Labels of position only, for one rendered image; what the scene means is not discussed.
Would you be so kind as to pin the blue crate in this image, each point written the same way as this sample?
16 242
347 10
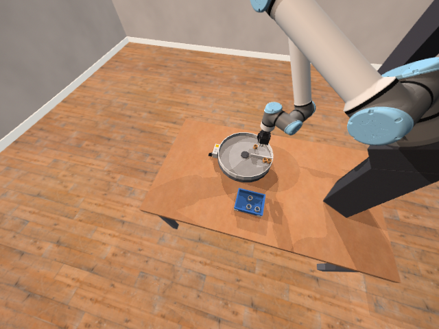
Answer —
242 201

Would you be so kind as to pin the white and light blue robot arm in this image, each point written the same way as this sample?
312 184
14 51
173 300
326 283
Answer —
381 110

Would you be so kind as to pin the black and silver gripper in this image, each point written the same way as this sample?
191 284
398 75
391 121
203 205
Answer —
263 139

